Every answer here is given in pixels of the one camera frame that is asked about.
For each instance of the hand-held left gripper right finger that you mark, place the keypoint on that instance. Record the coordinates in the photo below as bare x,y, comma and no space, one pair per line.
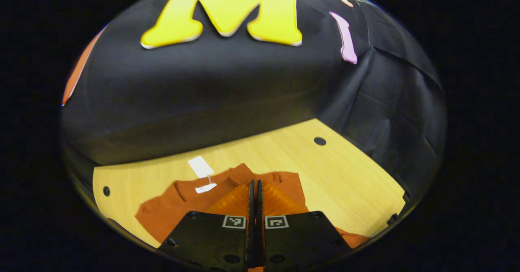
300,239

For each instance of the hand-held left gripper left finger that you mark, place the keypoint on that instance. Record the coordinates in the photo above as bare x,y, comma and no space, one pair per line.
211,239

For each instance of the orange garment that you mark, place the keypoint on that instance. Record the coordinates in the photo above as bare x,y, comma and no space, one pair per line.
183,207

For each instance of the white paper hang tag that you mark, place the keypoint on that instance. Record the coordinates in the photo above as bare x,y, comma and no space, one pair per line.
200,166

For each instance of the black backdrop cloth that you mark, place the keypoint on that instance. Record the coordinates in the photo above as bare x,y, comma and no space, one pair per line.
227,85

